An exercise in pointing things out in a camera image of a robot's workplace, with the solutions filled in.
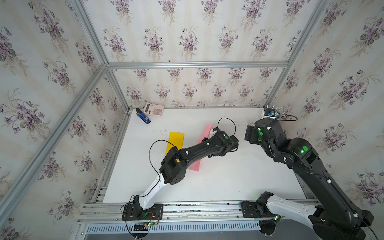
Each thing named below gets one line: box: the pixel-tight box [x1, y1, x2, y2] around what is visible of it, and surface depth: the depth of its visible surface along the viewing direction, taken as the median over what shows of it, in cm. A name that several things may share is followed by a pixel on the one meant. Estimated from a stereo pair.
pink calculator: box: [143, 102, 165, 117], surface depth 117 cm
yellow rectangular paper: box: [165, 131, 185, 156], surface depth 103 cm
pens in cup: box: [264, 104, 285, 117], surface depth 100 cm
